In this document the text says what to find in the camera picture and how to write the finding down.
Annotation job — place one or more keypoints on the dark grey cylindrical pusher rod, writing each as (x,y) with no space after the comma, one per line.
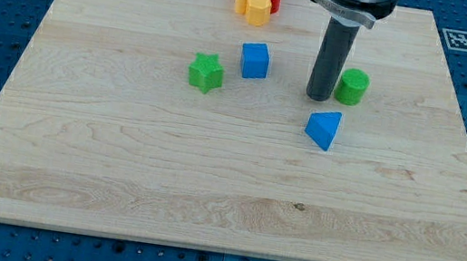
(336,45)

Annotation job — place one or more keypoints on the blue cube block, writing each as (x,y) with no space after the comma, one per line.
(254,60)

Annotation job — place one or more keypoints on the white fiducial marker tag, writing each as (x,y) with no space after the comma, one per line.
(455,40)

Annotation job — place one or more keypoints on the green star block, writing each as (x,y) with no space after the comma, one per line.
(206,72)

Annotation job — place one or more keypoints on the blue triangle block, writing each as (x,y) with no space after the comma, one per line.
(322,128)

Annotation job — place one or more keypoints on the light wooden board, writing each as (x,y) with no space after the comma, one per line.
(101,134)

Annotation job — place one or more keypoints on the green cylinder block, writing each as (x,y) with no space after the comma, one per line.
(352,86)

